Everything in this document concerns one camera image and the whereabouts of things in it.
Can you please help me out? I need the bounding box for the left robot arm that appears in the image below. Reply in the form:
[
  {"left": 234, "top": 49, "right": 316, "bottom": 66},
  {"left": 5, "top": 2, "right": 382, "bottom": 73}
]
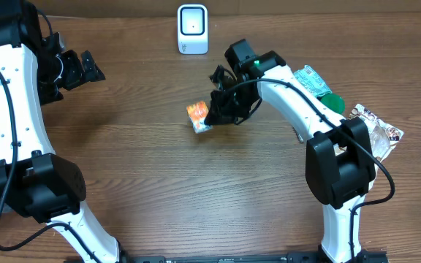
[{"left": 0, "top": 0, "right": 129, "bottom": 262}]

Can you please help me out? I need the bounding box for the orange Kleenex tissue pack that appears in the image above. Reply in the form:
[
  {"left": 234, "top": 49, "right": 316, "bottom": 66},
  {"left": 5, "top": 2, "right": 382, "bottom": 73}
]
[{"left": 186, "top": 101, "right": 212, "bottom": 134}]

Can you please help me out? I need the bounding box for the white barcode scanner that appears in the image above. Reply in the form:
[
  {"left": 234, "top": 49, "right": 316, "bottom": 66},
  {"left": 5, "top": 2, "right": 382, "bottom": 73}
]
[{"left": 177, "top": 4, "right": 208, "bottom": 55}]

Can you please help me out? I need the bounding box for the beige plastic pouch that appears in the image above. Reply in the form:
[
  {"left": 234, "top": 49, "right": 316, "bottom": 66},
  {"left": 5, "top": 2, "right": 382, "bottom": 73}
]
[{"left": 348, "top": 104, "right": 404, "bottom": 162}]

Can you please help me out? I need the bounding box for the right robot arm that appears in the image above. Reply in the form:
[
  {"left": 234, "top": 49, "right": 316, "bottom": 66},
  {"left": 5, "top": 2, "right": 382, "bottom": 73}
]
[{"left": 204, "top": 39, "right": 376, "bottom": 262}]

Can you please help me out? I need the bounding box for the green lid jar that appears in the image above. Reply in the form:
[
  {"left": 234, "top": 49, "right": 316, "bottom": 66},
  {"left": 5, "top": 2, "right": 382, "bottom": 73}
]
[{"left": 320, "top": 94, "right": 345, "bottom": 115}]

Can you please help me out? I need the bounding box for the teal wet wipes pack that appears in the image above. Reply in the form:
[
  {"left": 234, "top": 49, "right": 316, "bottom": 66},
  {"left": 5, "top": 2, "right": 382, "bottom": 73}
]
[{"left": 293, "top": 65, "right": 332, "bottom": 98}]

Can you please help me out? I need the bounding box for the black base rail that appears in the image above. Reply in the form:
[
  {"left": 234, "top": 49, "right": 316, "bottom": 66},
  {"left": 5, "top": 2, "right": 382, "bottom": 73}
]
[{"left": 122, "top": 250, "right": 390, "bottom": 263}]

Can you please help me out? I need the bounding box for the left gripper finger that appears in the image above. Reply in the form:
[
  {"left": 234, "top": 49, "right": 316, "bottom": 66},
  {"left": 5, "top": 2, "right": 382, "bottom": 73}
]
[
  {"left": 81, "top": 50, "right": 101, "bottom": 73},
  {"left": 83, "top": 71, "right": 105, "bottom": 83}
]

